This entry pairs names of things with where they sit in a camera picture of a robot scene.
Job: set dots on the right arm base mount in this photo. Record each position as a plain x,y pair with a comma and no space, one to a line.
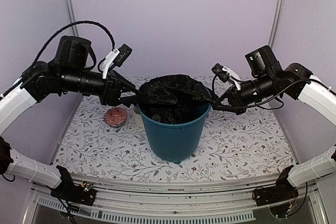
282,190

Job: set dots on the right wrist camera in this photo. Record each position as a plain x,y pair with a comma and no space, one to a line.
226,74

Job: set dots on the floral patterned table mat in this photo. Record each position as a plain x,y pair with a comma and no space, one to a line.
231,147

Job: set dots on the aluminium frame post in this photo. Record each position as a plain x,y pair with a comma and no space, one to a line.
275,22
68,1

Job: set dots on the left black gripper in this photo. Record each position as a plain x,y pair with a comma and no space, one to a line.
111,93

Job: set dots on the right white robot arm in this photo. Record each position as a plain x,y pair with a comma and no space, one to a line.
269,82

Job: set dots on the left aluminium frame post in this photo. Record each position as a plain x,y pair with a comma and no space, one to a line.
68,1

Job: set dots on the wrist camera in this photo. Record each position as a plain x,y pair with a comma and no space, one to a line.
115,59
226,74

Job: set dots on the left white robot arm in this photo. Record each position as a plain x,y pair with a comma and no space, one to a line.
67,72

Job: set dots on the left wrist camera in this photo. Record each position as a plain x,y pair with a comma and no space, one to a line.
115,59

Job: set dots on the teal plastic trash bin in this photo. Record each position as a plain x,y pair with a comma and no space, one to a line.
174,142

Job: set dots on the black plastic trash bag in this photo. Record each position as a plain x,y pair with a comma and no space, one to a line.
173,99

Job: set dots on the front aluminium rail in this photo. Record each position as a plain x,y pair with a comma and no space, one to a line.
226,201

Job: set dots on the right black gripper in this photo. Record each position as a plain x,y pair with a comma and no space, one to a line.
234,97

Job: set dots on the right aluminium frame post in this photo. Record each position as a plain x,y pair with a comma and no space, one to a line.
275,22

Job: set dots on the cream ceramic mug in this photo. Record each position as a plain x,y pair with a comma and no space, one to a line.
137,117

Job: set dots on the red patterned small bowl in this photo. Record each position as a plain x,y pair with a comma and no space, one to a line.
115,117

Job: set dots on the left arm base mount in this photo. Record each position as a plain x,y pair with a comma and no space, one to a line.
83,193

